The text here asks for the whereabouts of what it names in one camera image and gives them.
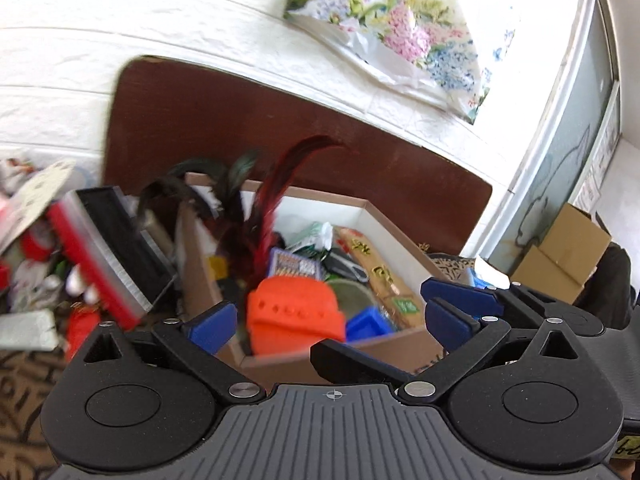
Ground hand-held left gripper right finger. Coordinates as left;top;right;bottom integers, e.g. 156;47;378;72
395;297;597;407

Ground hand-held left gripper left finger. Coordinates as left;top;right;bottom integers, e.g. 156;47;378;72
70;302;267;405

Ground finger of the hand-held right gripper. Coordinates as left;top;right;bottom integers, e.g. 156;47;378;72
420;278;521;319
309;338;419;387

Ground tan cardboard box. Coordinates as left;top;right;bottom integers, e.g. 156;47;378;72
179;172;453;387

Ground orange silicone pouch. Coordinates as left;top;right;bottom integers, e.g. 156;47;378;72
246;277;347;357

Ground green round dish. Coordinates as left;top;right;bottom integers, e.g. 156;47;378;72
327;280;377;322

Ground brown snack packet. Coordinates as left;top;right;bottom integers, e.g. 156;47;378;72
334;226;427;332

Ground colourful printed small box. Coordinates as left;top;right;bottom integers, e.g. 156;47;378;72
267;247;324;282

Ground stacked cardboard boxes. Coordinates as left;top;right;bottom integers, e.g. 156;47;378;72
509;202;614;305

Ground red foil packet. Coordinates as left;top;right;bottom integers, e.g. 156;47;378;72
66;305;102;362

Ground white green packet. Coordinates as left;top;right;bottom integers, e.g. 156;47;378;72
294;222;334;252

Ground red and black feathers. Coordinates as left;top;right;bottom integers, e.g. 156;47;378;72
136;134;347;283

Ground white flat box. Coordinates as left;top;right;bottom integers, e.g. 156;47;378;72
0;309;59;352

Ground grey perforated card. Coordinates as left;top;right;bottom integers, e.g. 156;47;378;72
0;160;77;252

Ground floral cloth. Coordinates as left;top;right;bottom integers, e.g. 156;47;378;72
284;0;517;127

